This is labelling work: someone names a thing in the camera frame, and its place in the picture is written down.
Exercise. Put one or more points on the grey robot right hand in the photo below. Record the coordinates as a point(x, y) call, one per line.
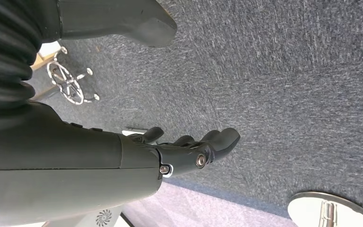
point(59, 175)

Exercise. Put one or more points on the grey kiosk stand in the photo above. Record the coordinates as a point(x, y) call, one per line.
point(87, 221)

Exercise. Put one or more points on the silver floor socket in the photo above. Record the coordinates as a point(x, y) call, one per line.
point(133, 132)

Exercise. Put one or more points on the black stool chrome base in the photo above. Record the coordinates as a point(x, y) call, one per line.
point(67, 83)

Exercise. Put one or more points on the desk leg panel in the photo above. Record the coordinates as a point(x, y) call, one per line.
point(45, 59)

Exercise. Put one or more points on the round metal stand base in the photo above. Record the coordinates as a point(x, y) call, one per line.
point(303, 213)

